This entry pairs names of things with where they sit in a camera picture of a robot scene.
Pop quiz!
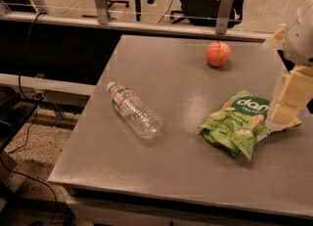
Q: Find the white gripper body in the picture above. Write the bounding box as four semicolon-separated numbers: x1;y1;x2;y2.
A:
283;0;313;67

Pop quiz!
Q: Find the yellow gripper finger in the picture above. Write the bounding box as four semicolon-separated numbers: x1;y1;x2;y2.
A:
263;25;286;50
269;65;313;124

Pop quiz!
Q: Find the clear plastic water bottle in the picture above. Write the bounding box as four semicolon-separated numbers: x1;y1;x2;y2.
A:
107;82;162;140

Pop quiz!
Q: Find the red apple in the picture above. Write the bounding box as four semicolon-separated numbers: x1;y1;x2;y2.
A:
205;41;231;68

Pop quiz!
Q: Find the green snack chip bag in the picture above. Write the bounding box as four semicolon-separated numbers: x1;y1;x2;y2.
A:
199;89;302;161

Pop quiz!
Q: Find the dark office chair right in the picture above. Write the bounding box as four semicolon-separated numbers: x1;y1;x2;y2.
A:
165;0;253;28

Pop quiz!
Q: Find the black side shelf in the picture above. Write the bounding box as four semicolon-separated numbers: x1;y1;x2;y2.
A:
0;86;37;153

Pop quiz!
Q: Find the right metal barrier bracket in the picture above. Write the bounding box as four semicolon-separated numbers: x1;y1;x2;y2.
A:
216;0;234;35

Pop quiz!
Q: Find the metal barrier bracket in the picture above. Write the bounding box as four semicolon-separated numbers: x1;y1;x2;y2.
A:
94;0;110;24
216;0;234;35

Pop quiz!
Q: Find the left metal barrier bracket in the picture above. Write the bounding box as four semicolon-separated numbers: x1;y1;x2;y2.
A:
94;0;110;24

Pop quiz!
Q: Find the black power cable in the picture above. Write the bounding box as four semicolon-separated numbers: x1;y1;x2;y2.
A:
0;12;67;226

